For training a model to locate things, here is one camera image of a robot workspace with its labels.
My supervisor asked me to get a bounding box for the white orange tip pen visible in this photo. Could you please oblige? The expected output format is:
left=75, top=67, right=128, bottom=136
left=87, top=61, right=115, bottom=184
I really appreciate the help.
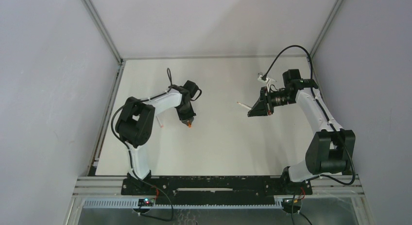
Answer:
left=156, top=116, right=164, bottom=128

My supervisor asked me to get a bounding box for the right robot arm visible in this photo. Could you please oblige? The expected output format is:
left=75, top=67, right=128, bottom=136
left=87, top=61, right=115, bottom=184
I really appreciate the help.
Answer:
left=247, top=69, right=356, bottom=183

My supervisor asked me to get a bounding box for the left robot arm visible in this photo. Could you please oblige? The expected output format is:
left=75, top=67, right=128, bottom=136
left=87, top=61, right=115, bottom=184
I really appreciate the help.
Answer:
left=111, top=80, right=202, bottom=181

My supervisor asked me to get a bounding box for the left controller board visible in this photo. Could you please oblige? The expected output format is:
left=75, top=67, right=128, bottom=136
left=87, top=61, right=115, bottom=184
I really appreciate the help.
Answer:
left=137, top=198, right=155, bottom=208

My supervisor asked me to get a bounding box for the controller board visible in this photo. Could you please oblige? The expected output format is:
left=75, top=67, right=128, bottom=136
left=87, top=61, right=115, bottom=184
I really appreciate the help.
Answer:
left=137, top=198, right=155, bottom=208
left=281, top=198, right=302, bottom=214

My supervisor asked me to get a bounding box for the right controller board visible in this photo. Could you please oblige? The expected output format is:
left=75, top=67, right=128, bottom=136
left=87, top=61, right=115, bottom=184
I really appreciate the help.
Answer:
left=281, top=198, right=302, bottom=214

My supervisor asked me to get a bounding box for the left camera cable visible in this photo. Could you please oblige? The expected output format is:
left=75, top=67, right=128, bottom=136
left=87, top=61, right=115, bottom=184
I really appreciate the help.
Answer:
left=110, top=68, right=174, bottom=222

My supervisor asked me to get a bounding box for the camera cable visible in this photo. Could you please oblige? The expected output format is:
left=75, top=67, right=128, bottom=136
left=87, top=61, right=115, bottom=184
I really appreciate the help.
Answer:
left=262, top=45, right=356, bottom=225
left=110, top=68, right=174, bottom=222

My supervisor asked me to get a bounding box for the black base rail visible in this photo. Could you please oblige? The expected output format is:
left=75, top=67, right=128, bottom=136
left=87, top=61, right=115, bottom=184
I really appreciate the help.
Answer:
left=121, top=175, right=313, bottom=205

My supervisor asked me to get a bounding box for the white cable duct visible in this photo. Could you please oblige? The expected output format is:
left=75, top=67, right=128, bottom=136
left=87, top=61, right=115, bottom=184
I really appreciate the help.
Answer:
left=83, top=197, right=282, bottom=209

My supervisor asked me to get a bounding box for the right camera cable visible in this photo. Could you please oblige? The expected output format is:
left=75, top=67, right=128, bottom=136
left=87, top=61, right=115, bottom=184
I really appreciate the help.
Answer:
left=262, top=45, right=356, bottom=225

